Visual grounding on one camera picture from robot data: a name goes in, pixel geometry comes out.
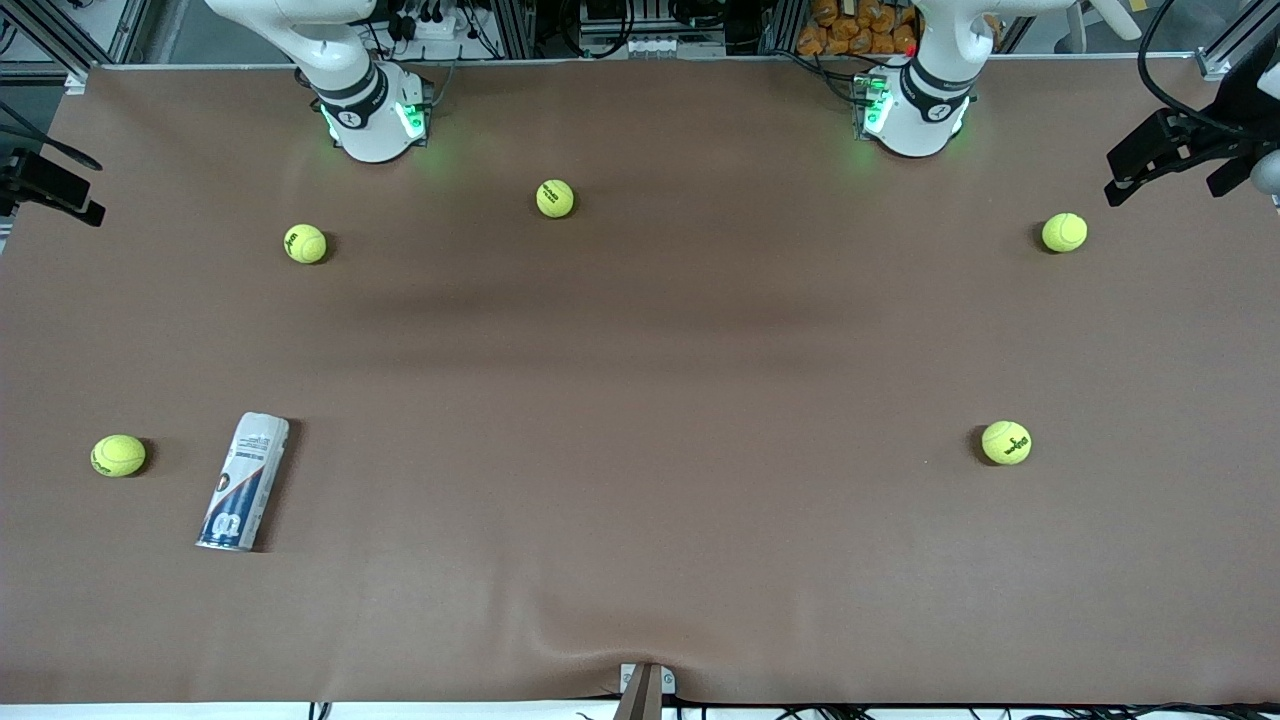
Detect metal clamp with brown bar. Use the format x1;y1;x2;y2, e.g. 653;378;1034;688
612;662;676;720

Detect small green-lit electronics box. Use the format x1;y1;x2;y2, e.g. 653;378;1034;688
852;70;893;139
398;75;435;142

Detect white and blue tennis can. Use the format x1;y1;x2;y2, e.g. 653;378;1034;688
195;412;291;553

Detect orange snack bags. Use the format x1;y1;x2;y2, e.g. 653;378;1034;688
797;0;921;57

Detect white rounded background part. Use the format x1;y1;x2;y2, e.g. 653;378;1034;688
1065;0;1142;56

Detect white connector block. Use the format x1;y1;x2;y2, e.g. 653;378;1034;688
580;33;727;59

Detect aluminium frame post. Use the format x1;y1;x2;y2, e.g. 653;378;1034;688
497;0;537;59
762;0;801;56

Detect diagonal aluminium frame bar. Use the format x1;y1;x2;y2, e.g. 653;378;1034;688
1195;0;1280;81
0;0;93;93

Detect white power strip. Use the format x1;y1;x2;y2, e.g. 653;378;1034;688
395;8;463;43

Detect brown table mat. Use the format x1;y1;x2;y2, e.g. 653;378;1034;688
0;58;1280;706

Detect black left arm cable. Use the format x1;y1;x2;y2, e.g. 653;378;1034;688
1138;0;1233;137

